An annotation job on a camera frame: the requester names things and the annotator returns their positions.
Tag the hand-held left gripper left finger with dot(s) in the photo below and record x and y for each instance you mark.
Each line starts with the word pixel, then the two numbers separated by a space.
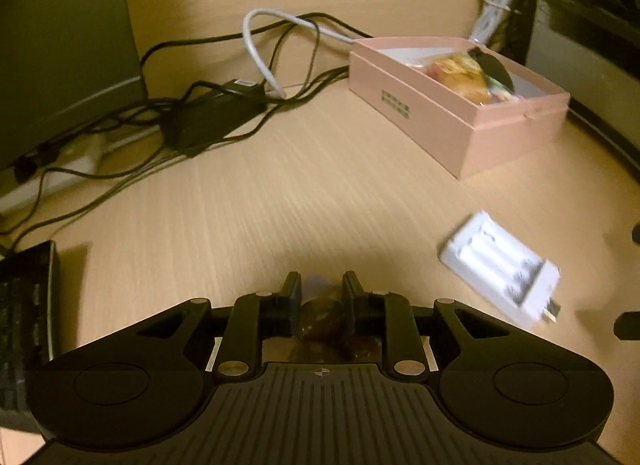
pixel 291 302

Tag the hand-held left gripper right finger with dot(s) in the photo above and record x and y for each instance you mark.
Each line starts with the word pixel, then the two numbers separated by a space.
pixel 352 302

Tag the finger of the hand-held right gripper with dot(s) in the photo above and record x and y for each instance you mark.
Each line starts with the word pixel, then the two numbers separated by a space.
pixel 629 327
pixel 636 233

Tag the packet of brown balls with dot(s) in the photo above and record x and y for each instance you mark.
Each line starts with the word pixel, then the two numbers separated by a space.
pixel 320 320

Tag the white battery charger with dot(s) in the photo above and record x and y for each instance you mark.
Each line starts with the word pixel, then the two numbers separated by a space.
pixel 490 255

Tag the pink cardboard box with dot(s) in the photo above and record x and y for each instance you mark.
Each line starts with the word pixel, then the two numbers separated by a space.
pixel 440 125

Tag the bread with yellow labels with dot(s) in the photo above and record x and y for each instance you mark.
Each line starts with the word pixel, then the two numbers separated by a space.
pixel 465 80

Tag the black power adapter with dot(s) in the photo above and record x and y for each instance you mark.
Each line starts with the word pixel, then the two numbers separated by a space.
pixel 210 115

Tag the black plush toy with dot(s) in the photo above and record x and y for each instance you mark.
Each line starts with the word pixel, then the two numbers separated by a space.
pixel 495 70

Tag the computer case with glass panel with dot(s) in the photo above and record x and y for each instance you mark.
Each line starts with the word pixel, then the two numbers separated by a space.
pixel 590 20

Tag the white power strip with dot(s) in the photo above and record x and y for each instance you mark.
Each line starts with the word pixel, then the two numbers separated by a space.
pixel 75 162

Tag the black keyboard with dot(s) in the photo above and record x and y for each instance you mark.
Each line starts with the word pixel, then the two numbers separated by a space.
pixel 25 320

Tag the dark monitor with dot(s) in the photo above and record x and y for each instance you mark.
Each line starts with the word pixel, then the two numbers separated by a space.
pixel 60 45

